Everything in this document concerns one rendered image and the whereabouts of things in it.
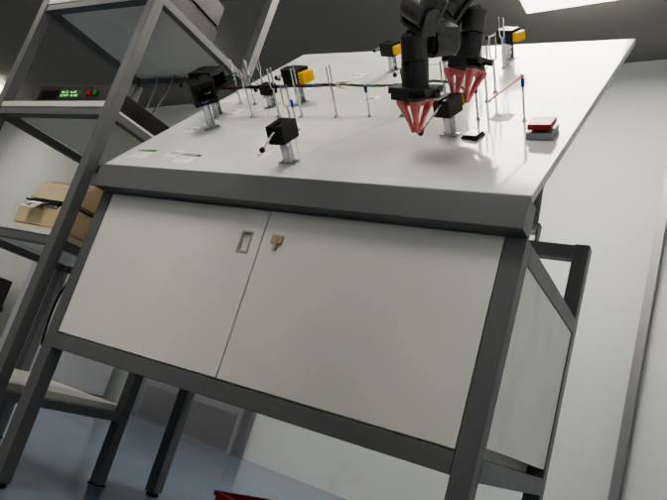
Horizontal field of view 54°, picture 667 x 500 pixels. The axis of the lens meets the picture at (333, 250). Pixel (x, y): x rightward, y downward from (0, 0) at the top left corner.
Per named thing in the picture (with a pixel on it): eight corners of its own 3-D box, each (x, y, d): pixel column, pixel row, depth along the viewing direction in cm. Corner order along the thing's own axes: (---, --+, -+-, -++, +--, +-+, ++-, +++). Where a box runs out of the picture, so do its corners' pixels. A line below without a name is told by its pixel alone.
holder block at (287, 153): (259, 177, 150) (248, 137, 145) (289, 156, 158) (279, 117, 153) (275, 179, 147) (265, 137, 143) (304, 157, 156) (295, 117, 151)
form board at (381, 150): (106, 170, 181) (104, 163, 180) (304, 59, 252) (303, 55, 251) (532, 204, 119) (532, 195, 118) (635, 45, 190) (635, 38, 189)
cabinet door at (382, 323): (453, 448, 111) (503, 234, 120) (213, 377, 139) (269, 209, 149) (458, 450, 113) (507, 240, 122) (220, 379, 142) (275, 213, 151)
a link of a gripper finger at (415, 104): (409, 127, 146) (408, 84, 143) (436, 130, 142) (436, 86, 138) (390, 134, 142) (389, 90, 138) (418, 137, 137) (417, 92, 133)
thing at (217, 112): (196, 111, 209) (183, 66, 202) (236, 112, 200) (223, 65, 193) (181, 118, 205) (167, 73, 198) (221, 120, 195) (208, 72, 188)
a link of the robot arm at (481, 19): (470, 1, 143) (493, 6, 145) (456, 5, 150) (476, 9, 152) (466, 34, 145) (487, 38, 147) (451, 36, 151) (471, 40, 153)
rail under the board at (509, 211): (522, 228, 115) (530, 195, 117) (92, 185, 177) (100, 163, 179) (529, 240, 120) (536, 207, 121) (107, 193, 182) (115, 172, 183)
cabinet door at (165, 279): (214, 377, 140) (270, 210, 150) (57, 330, 169) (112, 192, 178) (219, 379, 142) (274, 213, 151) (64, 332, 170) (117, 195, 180)
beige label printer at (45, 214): (57, 232, 183) (82, 170, 188) (9, 223, 193) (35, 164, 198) (129, 267, 208) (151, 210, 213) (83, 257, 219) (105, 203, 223)
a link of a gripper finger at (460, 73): (454, 101, 156) (460, 62, 154) (479, 104, 152) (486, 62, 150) (438, 98, 151) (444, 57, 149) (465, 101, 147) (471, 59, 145)
